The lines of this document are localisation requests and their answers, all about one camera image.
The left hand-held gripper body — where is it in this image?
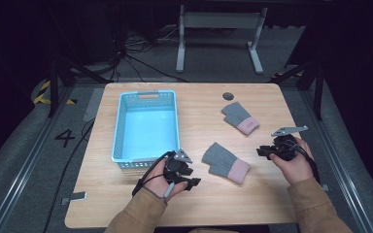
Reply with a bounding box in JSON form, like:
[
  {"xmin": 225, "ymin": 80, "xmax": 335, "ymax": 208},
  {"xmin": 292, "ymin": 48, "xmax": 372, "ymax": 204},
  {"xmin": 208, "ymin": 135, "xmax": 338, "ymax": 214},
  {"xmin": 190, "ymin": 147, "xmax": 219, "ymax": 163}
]
[{"xmin": 162, "ymin": 148, "xmax": 194, "ymax": 186}]

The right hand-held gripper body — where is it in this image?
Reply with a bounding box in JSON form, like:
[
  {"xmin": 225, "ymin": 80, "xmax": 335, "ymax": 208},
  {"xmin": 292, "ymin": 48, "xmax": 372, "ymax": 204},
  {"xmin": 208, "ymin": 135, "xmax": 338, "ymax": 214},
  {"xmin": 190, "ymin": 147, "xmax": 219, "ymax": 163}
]
[{"xmin": 270, "ymin": 125, "xmax": 309, "ymax": 162}]

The grey glove with pink cuff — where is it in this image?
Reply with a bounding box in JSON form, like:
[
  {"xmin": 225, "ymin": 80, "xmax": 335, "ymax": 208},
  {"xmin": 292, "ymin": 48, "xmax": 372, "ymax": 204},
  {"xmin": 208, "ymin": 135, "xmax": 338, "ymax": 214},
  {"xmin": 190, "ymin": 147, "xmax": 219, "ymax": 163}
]
[
  {"xmin": 220, "ymin": 101, "xmax": 260, "ymax": 136},
  {"xmin": 201, "ymin": 142, "xmax": 252, "ymax": 185}
]

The light blue plastic basket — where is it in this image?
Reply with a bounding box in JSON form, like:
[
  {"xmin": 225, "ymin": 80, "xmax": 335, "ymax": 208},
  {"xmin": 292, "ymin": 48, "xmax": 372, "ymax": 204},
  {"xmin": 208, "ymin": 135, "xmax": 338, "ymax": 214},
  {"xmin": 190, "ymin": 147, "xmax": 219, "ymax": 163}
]
[{"xmin": 111, "ymin": 89, "xmax": 182, "ymax": 170}]

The person's right hand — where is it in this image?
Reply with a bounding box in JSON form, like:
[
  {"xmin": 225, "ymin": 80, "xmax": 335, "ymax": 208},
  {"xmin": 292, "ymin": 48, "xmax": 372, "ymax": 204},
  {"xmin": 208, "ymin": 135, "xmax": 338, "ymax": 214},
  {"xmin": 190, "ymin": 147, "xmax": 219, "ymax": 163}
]
[{"xmin": 268, "ymin": 137, "xmax": 316, "ymax": 185}]

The person's left hand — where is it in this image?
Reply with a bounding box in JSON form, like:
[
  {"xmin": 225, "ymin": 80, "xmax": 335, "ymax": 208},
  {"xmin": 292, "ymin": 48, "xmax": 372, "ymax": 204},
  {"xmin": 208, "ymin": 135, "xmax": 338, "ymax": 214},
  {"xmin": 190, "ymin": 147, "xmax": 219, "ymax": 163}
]
[{"xmin": 142, "ymin": 157, "xmax": 189, "ymax": 204}]

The black metal stand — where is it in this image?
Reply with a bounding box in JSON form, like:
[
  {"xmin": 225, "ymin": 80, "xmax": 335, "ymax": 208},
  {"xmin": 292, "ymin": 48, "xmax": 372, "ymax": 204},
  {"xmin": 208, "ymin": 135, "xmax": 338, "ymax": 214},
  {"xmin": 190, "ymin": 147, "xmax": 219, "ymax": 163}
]
[
  {"xmin": 271, "ymin": 57, "xmax": 325, "ymax": 121},
  {"xmin": 46, "ymin": 55, "xmax": 112, "ymax": 118}
]

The grey floor tape strip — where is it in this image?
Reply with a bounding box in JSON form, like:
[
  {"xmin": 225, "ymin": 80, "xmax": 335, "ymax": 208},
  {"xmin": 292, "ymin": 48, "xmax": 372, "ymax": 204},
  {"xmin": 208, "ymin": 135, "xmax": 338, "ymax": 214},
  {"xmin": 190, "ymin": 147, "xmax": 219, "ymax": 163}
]
[{"xmin": 83, "ymin": 87, "xmax": 106, "ymax": 123}]

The yellow black hazard tape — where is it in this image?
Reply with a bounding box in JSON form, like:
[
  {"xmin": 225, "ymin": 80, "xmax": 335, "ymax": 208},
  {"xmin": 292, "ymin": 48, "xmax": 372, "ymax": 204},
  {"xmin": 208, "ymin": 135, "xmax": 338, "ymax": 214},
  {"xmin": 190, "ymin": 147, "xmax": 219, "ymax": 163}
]
[{"xmin": 32, "ymin": 80, "xmax": 78, "ymax": 106}]

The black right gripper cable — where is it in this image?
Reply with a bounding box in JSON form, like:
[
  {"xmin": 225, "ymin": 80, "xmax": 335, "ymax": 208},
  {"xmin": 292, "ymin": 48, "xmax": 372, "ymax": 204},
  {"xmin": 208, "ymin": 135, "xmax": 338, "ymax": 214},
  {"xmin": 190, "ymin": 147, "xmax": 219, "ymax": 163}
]
[{"xmin": 288, "ymin": 138, "xmax": 322, "ymax": 186}]

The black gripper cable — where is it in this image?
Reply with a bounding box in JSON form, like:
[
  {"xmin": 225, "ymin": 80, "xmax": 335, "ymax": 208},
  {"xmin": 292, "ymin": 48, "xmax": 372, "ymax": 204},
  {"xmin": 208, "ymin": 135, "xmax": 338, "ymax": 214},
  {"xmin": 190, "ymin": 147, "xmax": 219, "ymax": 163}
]
[
  {"xmin": 131, "ymin": 150, "xmax": 176, "ymax": 199},
  {"xmin": 288, "ymin": 138, "xmax": 322, "ymax": 186}
]

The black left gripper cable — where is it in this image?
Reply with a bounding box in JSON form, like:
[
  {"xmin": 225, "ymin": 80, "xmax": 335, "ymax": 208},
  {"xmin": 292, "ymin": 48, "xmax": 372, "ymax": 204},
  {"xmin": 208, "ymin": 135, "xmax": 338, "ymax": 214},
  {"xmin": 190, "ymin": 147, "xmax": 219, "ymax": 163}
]
[{"xmin": 131, "ymin": 150, "xmax": 176, "ymax": 199}]

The grey metal table bracket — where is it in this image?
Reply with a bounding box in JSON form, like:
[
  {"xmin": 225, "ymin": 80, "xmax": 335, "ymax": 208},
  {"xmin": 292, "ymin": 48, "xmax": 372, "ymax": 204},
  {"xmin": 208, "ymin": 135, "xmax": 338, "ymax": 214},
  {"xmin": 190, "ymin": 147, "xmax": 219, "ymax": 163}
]
[{"xmin": 59, "ymin": 190, "xmax": 88, "ymax": 207}]

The long black floor cable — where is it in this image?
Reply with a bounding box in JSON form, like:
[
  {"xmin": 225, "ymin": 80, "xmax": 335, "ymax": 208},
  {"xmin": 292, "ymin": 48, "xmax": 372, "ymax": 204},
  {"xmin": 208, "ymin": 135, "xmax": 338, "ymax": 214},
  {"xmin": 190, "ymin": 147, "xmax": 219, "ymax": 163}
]
[{"xmin": 42, "ymin": 118, "xmax": 96, "ymax": 233}]

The bundle of black floor cables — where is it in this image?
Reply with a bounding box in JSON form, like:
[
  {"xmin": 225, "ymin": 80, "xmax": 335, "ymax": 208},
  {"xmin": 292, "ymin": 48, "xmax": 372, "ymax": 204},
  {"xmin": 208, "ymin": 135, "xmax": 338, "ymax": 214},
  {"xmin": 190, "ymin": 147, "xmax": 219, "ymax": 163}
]
[{"xmin": 109, "ymin": 30, "xmax": 189, "ymax": 83}]

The white metal stand frame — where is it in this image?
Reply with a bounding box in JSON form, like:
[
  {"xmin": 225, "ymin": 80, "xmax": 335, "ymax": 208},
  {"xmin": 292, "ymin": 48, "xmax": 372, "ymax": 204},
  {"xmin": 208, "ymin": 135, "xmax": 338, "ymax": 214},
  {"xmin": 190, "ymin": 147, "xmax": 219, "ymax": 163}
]
[{"xmin": 175, "ymin": 4, "xmax": 269, "ymax": 75}]

